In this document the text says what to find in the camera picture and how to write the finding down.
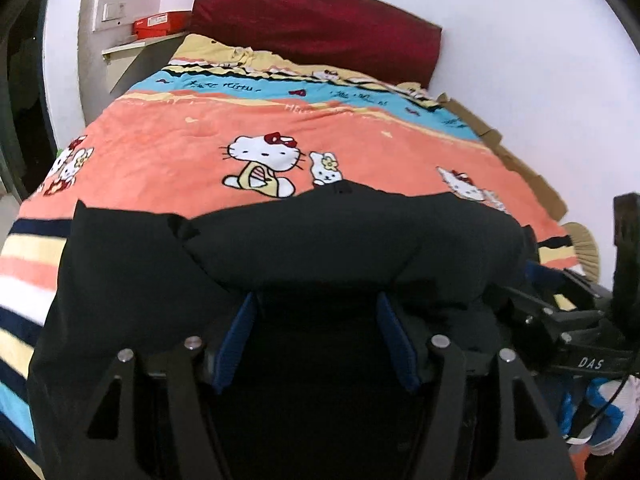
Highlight brown cardboard pieces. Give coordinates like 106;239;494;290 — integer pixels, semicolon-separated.
435;92;568;218

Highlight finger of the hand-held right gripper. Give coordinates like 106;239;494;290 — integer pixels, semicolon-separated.
525;262;608;311
487;285;603;356

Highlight black garment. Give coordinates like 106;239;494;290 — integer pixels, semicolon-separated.
27;180;541;480

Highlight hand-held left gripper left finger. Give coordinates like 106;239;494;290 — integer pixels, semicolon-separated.
75;292;261;480

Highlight white bedside shelf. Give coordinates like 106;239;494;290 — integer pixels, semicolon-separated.
102;32;188;96

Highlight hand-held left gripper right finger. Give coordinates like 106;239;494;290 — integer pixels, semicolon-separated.
377;292;576;480

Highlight printed cartoon cat blanket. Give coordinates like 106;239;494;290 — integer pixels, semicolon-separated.
0;32;576;461

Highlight red box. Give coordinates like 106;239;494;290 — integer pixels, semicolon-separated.
132;10;192;40

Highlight blue and white cloth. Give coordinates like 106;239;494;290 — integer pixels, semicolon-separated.
560;375;640;456

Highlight dark red headboard cushion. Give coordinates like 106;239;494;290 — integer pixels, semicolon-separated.
189;0;443;86

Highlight beige woven fan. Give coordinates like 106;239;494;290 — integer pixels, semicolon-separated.
562;222;601;281

